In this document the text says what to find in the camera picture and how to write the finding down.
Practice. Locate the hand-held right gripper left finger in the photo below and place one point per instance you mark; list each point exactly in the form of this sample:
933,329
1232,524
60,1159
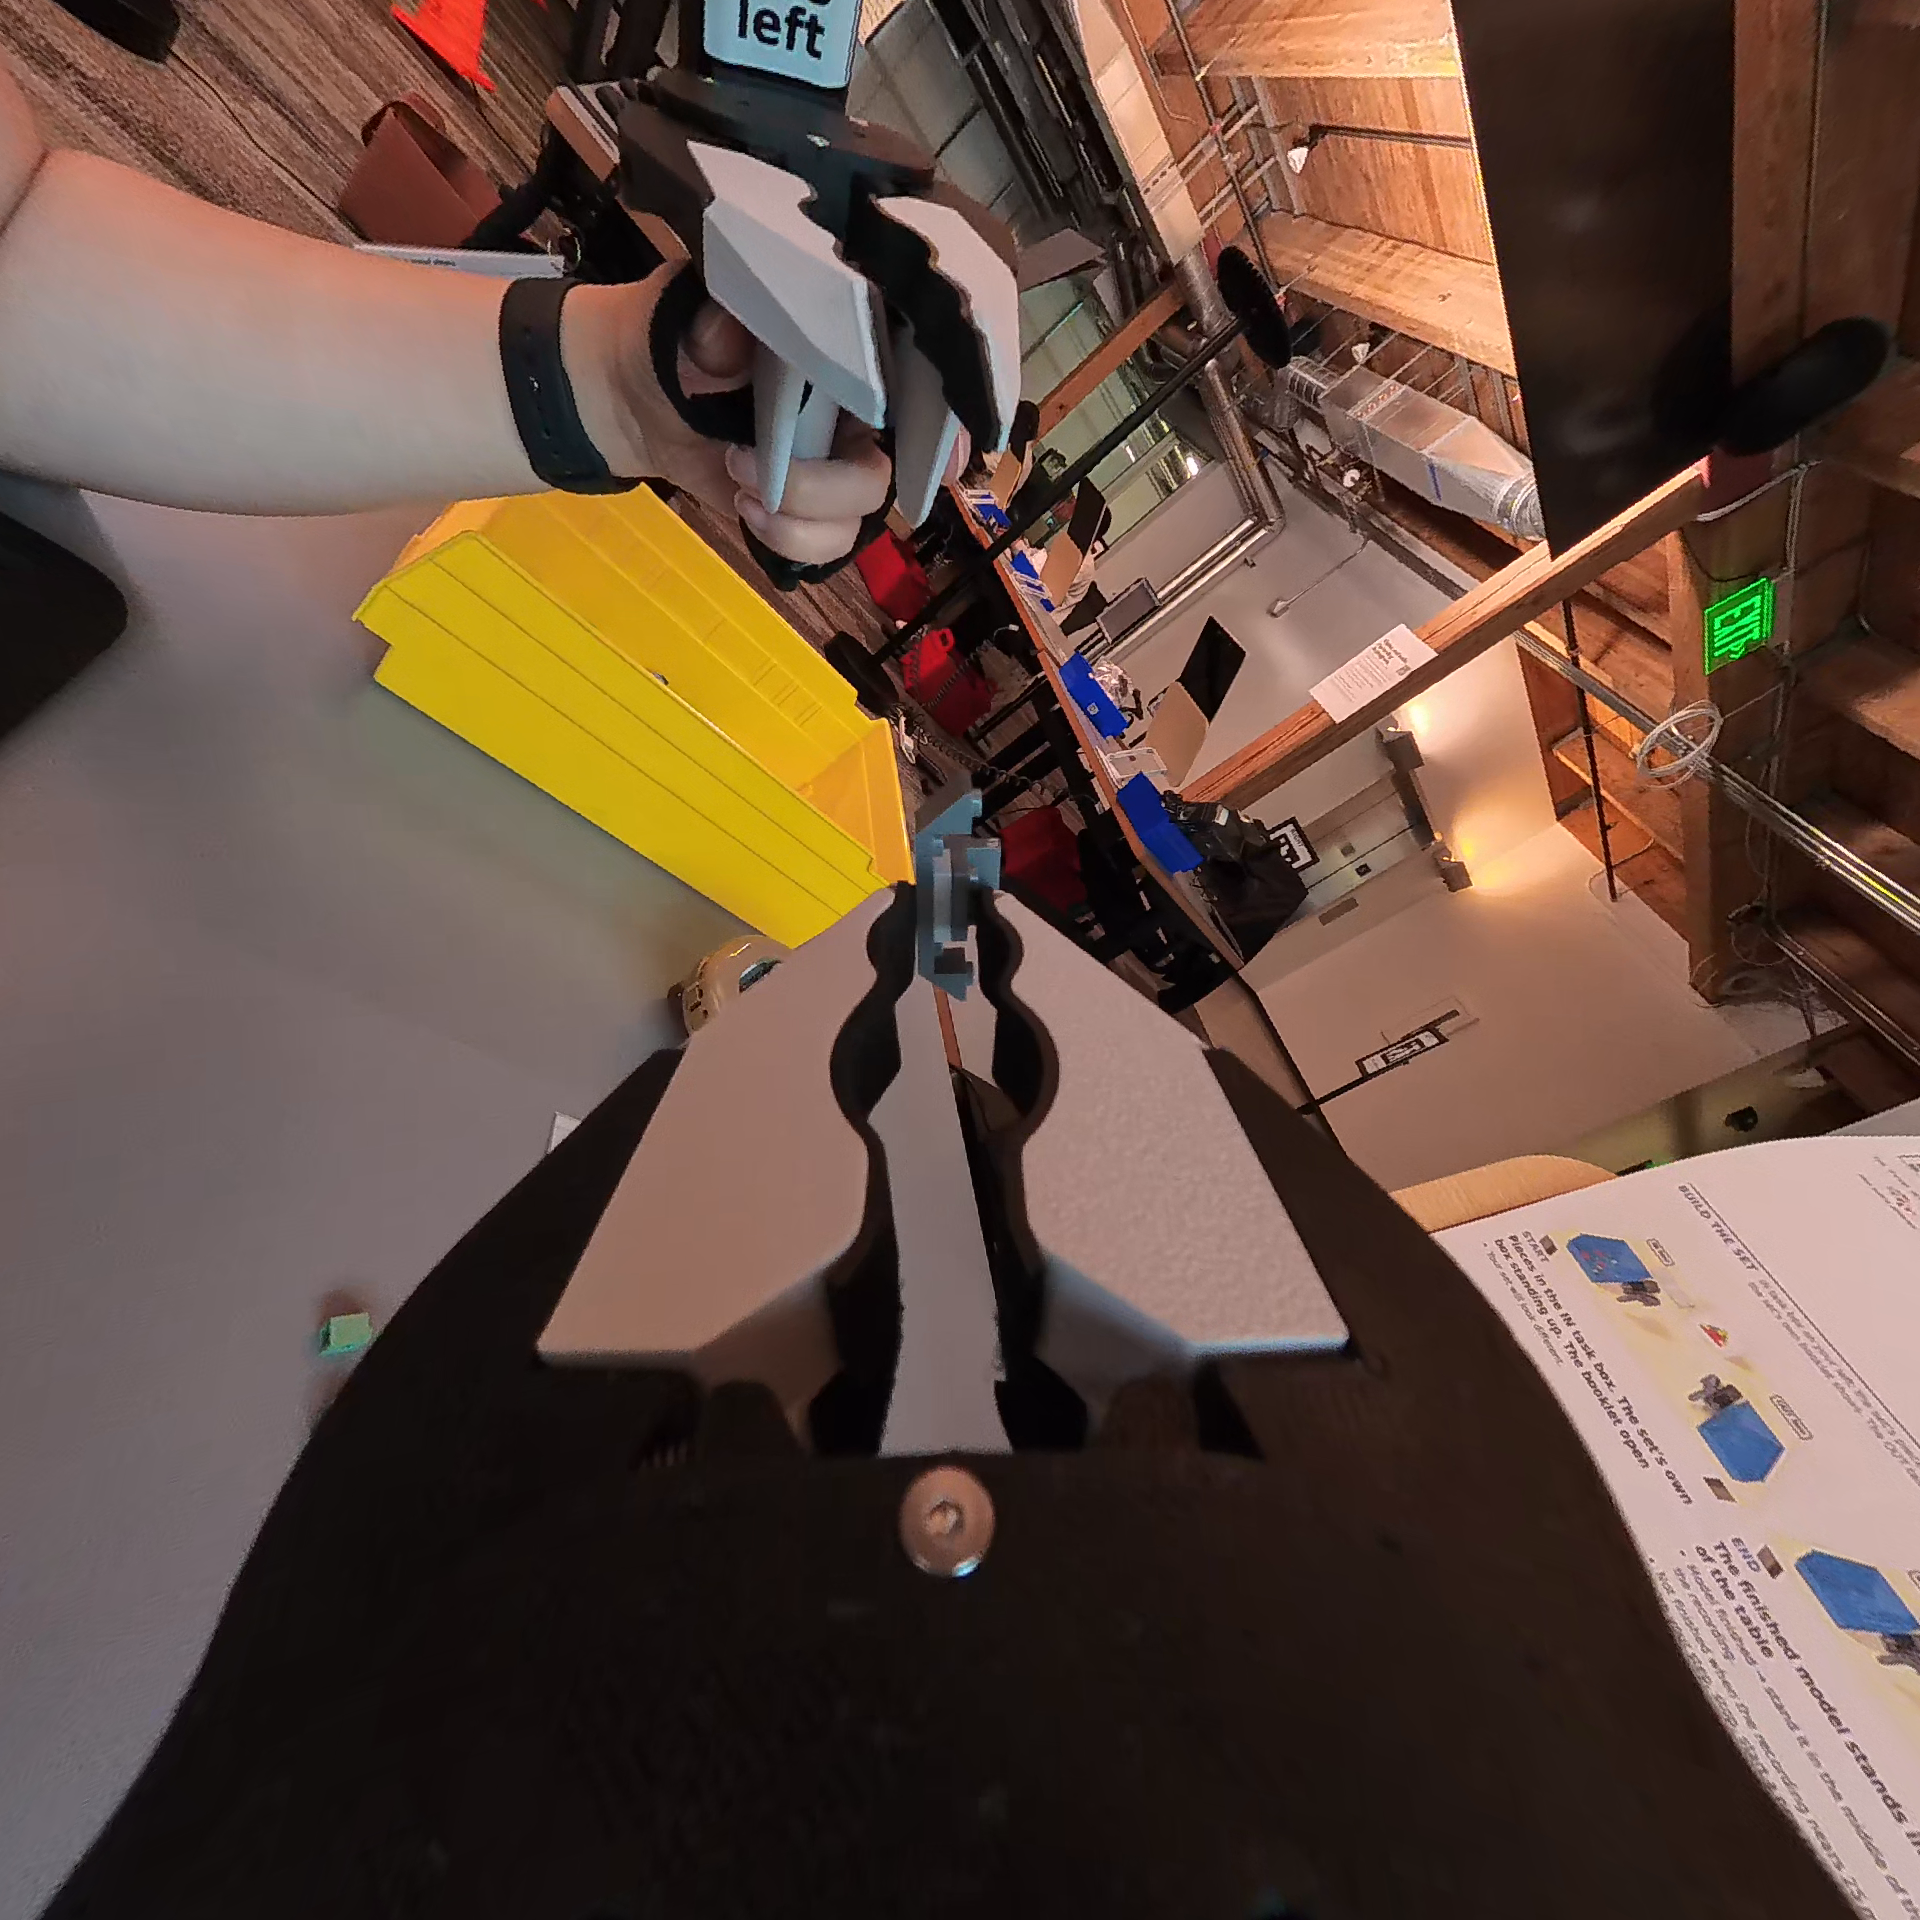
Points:
708,1188

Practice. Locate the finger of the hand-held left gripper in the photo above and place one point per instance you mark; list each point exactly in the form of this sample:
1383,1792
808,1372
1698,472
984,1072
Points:
984,284
795,302

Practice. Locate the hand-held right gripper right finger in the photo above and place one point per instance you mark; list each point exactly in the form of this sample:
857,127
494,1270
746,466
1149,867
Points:
1187,1188

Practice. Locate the small dark brick assembly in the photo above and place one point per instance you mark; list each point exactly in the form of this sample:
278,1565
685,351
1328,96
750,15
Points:
953,899

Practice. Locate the person's left forearm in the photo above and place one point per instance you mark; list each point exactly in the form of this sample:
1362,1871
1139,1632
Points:
270,330

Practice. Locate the grey desk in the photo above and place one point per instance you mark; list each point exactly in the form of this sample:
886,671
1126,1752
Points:
302,975

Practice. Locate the person's left hand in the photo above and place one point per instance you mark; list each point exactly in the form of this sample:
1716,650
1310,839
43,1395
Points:
811,494

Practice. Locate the tan round brick model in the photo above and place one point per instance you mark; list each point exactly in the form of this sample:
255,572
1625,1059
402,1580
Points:
721,975

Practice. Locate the black white marker sign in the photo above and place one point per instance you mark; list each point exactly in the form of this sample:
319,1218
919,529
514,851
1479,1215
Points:
1402,1051
1296,843

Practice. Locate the black wristwatch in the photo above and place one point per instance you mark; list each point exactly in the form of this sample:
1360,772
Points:
546,405

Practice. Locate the black pole with disc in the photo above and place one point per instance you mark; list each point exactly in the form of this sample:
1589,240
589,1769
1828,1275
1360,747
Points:
1251,308

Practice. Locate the red chair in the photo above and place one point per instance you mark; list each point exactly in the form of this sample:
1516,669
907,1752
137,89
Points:
1043,858
947,684
892,578

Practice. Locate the tan padded chair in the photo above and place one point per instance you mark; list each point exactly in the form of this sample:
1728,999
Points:
1500,1193

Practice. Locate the printed paper sheet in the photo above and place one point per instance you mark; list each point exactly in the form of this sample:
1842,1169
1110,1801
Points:
451,258

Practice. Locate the blue plastic bin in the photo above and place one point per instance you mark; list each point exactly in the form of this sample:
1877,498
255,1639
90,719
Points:
1156,820
1092,694

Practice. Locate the orange traffic cone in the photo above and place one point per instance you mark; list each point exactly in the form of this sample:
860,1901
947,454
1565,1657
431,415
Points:
451,31

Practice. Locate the small green brick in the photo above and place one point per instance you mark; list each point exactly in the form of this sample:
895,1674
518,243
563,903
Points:
344,1335

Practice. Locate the brown chair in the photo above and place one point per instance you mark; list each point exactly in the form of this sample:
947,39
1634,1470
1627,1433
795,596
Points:
420,180

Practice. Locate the white printed instruction sheet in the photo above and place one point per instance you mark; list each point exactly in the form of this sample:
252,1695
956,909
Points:
1575,1350

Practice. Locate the yellow plastic bin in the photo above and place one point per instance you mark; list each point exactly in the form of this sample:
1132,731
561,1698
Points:
599,708

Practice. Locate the white paper sign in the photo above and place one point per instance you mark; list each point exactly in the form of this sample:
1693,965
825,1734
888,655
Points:
1372,671

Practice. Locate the large black panel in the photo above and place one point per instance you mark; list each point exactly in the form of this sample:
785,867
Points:
1590,268

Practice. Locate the wooden beam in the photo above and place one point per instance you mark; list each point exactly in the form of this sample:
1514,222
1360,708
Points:
1500,615

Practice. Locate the green exit sign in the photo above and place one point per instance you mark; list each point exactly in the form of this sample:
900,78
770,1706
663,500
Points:
1743,626

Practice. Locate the black studded baseplate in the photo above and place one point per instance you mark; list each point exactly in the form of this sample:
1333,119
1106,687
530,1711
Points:
43,633

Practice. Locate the wall lamp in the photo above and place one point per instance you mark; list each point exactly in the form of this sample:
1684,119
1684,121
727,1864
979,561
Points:
1413,783

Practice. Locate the metal air duct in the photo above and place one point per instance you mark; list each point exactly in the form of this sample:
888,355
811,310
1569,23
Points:
1426,442

